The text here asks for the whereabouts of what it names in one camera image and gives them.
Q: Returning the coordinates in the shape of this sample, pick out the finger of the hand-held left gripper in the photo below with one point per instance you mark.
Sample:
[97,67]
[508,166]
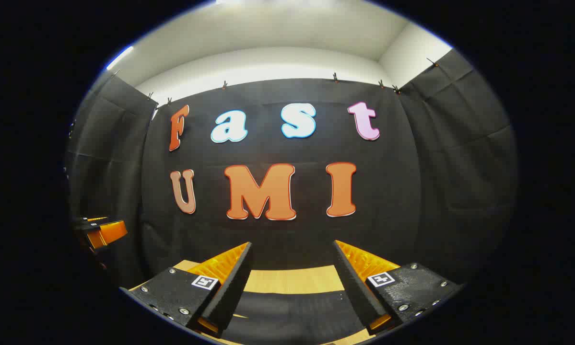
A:
[110,232]

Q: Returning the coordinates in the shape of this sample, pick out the row of small black clips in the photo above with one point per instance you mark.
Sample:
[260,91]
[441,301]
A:
[335,77]

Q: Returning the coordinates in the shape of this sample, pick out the black backdrop cloth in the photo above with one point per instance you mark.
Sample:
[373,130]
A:
[402,191]

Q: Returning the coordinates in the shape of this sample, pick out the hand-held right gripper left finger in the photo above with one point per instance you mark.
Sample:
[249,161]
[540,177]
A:
[232,292]

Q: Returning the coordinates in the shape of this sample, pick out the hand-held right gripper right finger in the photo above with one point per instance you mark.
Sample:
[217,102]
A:
[359,292]

